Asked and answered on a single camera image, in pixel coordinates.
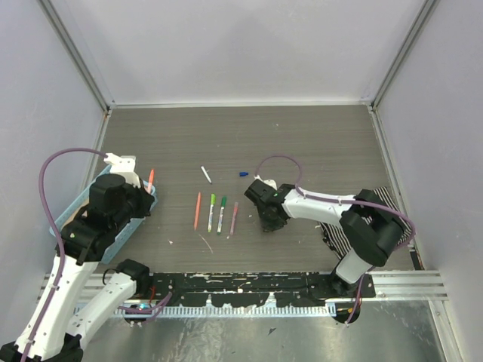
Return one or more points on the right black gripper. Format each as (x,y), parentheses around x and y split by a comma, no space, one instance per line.
(268,226)

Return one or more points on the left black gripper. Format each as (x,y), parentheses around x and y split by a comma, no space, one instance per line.
(146,199)

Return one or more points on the orange white marker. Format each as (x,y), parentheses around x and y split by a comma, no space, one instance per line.
(150,181)

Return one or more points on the pink highlighter pen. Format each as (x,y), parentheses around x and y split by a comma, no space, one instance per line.
(233,219)

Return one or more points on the white marker green end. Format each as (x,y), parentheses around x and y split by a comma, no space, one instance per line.
(220,219)

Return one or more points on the white marker lime end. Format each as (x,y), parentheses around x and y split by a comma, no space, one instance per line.
(211,212)

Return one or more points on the orange slim pen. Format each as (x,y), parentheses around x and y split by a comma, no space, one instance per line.
(197,211)

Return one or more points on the white marker blue end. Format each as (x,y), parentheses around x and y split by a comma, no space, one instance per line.
(205,172)

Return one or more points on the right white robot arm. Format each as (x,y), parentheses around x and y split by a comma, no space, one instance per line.
(300,204)

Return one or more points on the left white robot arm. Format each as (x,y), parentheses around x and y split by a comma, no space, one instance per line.
(55,332)

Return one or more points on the striped black white cloth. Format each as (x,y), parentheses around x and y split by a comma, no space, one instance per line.
(371,232)

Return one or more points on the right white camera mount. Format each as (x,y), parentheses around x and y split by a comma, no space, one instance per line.
(269,182)

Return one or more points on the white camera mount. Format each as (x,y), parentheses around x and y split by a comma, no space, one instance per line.
(269,182)
(123,166)

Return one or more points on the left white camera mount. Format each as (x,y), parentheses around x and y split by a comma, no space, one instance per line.
(123,166)

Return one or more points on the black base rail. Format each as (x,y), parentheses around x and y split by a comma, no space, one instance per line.
(244,289)

